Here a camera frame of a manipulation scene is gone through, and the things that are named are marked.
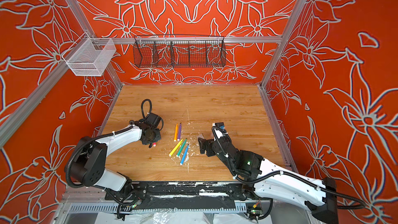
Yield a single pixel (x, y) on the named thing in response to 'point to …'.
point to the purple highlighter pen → (179, 131)
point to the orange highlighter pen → (175, 134)
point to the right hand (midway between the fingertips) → (204, 136)
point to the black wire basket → (179, 51)
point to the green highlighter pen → (181, 148)
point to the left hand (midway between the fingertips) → (157, 137)
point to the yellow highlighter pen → (175, 148)
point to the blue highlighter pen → (184, 155)
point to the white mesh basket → (89, 56)
